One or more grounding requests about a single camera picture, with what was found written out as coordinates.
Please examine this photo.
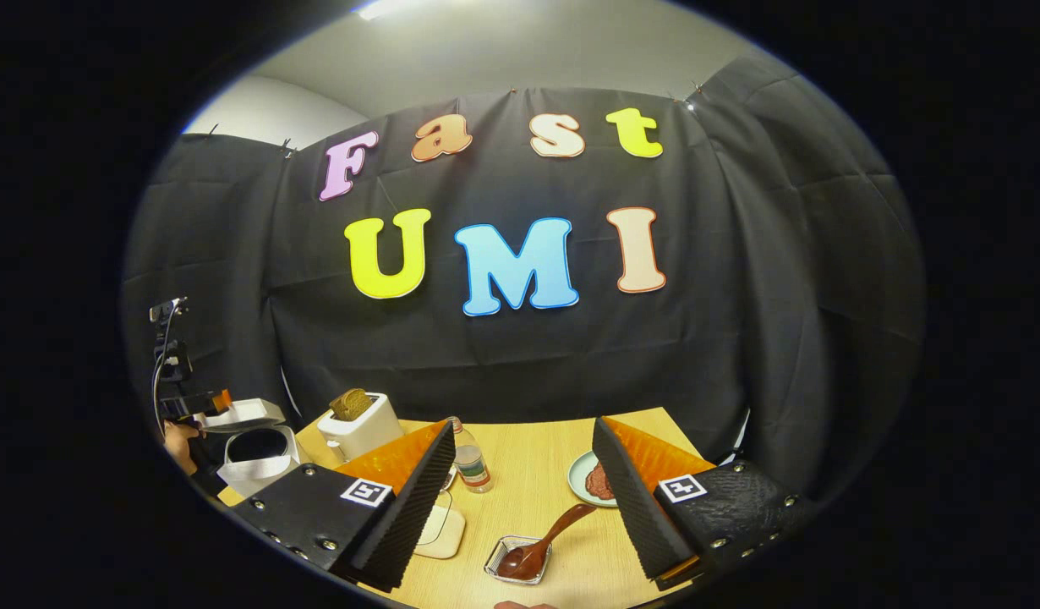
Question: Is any clear plastic tray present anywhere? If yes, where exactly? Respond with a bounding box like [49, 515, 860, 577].
[414, 489, 467, 560]

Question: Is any white toaster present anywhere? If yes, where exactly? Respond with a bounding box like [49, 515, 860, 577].
[317, 392, 402, 462]

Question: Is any brown bread slice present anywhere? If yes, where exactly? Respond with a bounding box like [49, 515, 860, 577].
[330, 388, 373, 421]

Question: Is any clear chopstick holder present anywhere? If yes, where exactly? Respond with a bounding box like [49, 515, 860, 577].
[484, 535, 553, 586]

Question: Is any red meat slice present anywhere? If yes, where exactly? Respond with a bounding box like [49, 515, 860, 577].
[584, 461, 616, 502]

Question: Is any clear plastic bottle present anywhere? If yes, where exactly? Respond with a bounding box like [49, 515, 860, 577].
[449, 416, 493, 494]

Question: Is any pale green plate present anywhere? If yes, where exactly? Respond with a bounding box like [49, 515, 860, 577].
[567, 450, 618, 508]

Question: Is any white rice cooker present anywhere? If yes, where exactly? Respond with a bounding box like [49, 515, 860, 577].
[200, 398, 311, 500]

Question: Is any brown wooden spoon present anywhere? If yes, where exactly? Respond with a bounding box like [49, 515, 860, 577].
[496, 503, 597, 581]

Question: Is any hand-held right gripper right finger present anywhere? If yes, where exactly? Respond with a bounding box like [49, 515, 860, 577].
[592, 416, 817, 591]

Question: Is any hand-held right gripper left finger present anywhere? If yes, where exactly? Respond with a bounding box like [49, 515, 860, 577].
[231, 419, 457, 593]

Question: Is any black backdrop cloth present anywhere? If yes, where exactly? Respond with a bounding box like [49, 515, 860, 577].
[121, 55, 925, 508]

